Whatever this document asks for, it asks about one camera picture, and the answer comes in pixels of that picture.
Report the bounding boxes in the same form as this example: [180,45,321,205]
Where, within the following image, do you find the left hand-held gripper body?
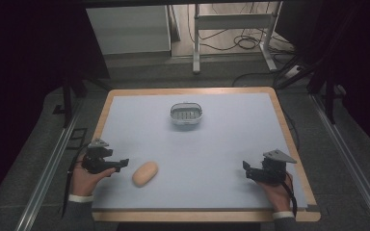
[81,138,118,175]

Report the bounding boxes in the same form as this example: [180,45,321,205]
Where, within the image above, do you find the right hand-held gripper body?
[253,148,298,186]

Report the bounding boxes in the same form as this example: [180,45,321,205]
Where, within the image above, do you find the tan oval bread roll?
[131,161,160,189]

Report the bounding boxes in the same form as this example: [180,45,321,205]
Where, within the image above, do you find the small white oval basket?
[169,101,204,126]

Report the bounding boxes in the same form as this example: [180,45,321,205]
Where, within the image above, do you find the person's left hand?
[69,155,118,197]

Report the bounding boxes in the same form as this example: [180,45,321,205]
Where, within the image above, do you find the person's right hand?
[255,172,295,214]

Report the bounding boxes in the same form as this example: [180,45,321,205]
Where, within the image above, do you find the light blue table mat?
[91,91,308,211]

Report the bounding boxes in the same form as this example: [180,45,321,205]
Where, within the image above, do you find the black stand leg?
[61,75,90,129]
[306,54,348,125]

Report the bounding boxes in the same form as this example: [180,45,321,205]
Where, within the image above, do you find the white power strip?
[283,64,304,80]

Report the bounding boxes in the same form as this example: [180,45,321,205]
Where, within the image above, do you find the grey cabinet panel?
[86,5,172,56]

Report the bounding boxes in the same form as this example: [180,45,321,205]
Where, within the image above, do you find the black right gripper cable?
[280,172,299,219]

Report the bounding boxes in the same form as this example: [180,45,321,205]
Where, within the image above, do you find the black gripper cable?
[61,142,93,219]
[280,172,299,219]

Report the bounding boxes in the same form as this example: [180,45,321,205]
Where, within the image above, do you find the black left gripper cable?
[61,142,93,219]

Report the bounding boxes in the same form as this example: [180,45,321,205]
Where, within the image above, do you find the aluminium floor rail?
[13,97,86,231]
[309,92,370,231]

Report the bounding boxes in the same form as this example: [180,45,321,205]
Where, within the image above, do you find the black floor cables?
[186,2,298,90]

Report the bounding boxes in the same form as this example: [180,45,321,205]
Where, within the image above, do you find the white metal stand frame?
[192,1,284,75]

